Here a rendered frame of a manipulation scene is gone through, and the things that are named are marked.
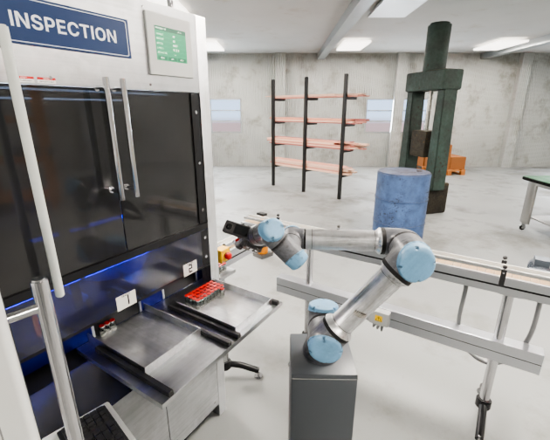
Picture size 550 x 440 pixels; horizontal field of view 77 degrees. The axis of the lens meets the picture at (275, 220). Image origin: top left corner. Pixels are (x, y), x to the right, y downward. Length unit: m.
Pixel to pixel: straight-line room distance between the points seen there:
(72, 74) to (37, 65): 0.09
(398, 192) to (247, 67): 7.60
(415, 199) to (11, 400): 4.21
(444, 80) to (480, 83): 6.33
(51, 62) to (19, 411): 0.91
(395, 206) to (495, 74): 8.66
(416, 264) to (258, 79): 10.16
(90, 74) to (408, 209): 3.81
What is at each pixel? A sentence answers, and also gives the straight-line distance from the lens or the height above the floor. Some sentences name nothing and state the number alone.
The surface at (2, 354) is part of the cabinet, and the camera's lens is 0.68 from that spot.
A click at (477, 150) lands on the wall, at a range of 12.61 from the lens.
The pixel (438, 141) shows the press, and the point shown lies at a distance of 6.19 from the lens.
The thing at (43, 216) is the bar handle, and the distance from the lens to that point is 1.18.
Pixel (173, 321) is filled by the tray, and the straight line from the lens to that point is 1.56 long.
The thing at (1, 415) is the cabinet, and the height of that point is 1.29.
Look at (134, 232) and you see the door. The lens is 1.45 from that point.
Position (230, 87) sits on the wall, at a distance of 11.09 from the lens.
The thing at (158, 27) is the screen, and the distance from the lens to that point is 1.50.
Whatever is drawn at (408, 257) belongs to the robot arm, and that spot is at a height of 1.31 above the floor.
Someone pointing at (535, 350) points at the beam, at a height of 0.55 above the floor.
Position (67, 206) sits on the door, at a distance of 1.30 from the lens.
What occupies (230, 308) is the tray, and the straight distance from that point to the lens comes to 1.61.
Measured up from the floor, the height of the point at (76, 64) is 1.86.
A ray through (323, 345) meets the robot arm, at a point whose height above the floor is 0.98.
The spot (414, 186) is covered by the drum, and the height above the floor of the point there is 0.86.
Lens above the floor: 1.73
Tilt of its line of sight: 18 degrees down
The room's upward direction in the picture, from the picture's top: straight up
